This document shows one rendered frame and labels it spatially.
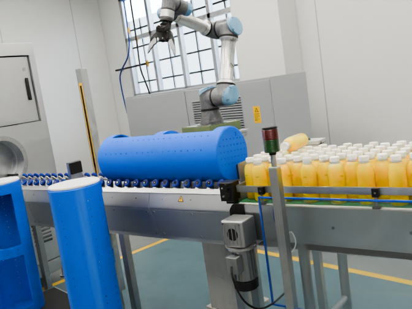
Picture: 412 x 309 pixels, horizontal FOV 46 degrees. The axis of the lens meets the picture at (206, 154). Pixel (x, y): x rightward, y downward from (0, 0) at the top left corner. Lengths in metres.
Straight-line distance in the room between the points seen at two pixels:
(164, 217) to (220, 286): 0.71
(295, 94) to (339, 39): 1.04
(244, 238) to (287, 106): 2.24
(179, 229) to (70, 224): 0.58
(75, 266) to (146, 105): 2.92
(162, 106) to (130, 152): 2.40
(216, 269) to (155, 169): 0.86
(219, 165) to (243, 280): 0.56
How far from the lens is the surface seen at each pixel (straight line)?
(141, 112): 5.42
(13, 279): 3.71
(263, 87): 4.08
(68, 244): 2.69
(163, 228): 2.77
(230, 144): 2.44
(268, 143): 1.89
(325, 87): 5.24
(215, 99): 2.92
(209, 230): 2.55
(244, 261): 2.17
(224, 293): 3.19
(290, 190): 2.10
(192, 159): 2.44
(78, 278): 2.74
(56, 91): 7.75
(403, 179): 1.96
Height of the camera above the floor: 1.45
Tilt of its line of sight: 8 degrees down
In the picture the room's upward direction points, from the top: 8 degrees counter-clockwise
